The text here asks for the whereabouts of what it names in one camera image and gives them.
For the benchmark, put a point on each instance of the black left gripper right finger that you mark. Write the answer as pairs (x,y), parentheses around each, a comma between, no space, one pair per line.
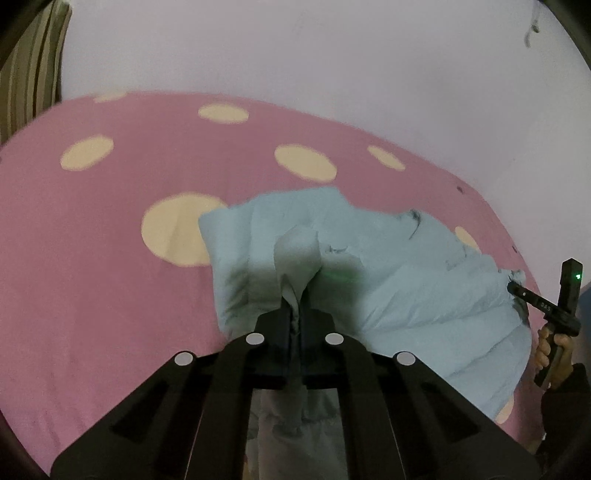
(329,359)

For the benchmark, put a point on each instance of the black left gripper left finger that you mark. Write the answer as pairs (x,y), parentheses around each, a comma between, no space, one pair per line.
(260,359)

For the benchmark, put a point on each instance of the light blue puffer jacket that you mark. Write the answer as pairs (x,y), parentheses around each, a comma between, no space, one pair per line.
(448,343)

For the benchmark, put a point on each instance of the person's right hand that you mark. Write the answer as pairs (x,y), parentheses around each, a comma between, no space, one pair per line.
(554,351)

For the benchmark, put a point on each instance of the pink bedsheet with cream dots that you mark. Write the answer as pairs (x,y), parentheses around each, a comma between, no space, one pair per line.
(87,311)

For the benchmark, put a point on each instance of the striped green brown pillow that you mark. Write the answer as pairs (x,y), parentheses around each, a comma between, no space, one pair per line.
(33,35)

